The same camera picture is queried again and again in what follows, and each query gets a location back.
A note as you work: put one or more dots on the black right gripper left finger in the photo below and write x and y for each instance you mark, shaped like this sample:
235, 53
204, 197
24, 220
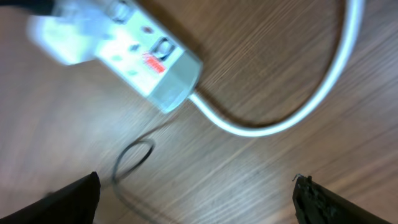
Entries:
75, 203

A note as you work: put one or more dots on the white power strip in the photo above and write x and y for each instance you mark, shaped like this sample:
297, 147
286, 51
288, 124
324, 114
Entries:
147, 56

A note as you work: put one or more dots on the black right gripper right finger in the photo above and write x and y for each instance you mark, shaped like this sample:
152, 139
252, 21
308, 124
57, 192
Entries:
315, 204

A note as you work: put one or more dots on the white USB charger plug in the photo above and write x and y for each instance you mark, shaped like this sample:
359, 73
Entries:
72, 32

